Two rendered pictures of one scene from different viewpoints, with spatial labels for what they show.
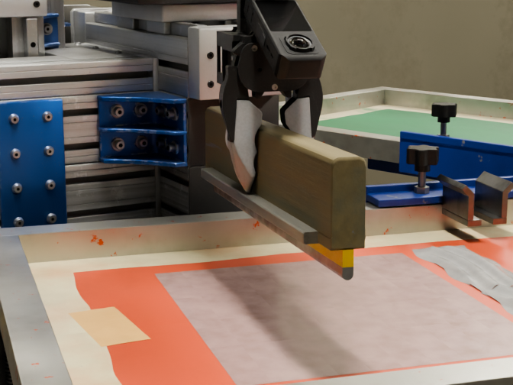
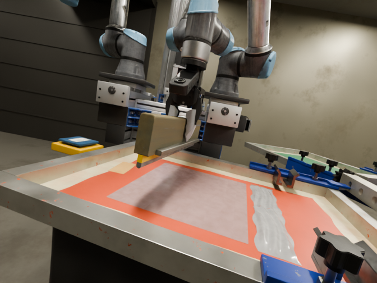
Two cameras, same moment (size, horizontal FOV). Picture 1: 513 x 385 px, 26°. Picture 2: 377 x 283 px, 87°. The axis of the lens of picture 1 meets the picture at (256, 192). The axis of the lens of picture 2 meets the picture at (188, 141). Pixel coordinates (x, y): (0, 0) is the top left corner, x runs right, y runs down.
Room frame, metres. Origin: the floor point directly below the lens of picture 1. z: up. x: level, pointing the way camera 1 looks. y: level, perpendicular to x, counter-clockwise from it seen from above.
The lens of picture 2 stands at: (0.60, -0.32, 1.17)
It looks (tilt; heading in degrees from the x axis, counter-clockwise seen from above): 10 degrees down; 31
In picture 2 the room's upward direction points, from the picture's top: 11 degrees clockwise
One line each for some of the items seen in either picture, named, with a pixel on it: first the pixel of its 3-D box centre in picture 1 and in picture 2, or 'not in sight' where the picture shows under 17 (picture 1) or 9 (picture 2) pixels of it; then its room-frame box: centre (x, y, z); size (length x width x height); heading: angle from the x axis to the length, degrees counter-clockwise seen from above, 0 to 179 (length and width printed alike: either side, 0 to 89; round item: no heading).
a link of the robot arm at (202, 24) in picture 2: not in sight; (201, 23); (1.08, -0.01, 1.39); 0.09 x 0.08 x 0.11; 178
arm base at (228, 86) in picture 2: not in sight; (225, 86); (1.58, 0.11, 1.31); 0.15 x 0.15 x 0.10
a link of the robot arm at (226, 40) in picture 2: not in sight; (212, 39); (1.17, 0.01, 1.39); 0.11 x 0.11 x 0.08; 88
